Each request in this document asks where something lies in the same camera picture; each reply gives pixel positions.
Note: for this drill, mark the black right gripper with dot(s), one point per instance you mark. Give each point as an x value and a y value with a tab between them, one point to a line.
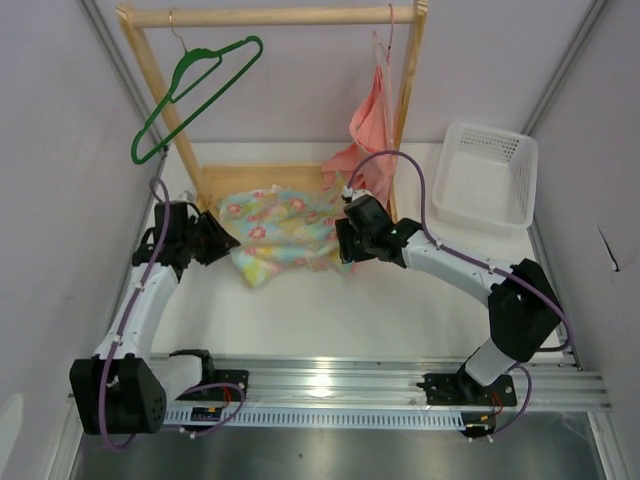
348	251

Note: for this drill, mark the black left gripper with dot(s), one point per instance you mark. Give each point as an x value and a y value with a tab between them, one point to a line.
221	241

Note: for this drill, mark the floral pastel skirt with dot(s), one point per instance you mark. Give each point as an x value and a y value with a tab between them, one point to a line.
281	229

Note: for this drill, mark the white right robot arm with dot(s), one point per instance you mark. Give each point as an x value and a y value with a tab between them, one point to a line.
522	308

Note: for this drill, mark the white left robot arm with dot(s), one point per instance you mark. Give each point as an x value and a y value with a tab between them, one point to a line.
135	320

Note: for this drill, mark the pink pleated skirt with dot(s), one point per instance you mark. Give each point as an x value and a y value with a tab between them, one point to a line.
367	131

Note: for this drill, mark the wooden clothes rack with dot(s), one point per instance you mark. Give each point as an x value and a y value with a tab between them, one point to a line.
251	97

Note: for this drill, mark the white plastic basket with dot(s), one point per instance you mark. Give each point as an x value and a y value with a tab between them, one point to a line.
486	178

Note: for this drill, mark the white slotted cable duct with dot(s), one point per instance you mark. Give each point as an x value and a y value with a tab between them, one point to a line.
252	416

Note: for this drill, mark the pink wire hanger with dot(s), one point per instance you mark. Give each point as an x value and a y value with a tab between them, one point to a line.
382	51

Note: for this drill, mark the aluminium mounting rail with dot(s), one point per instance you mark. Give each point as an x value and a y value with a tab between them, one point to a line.
358	384

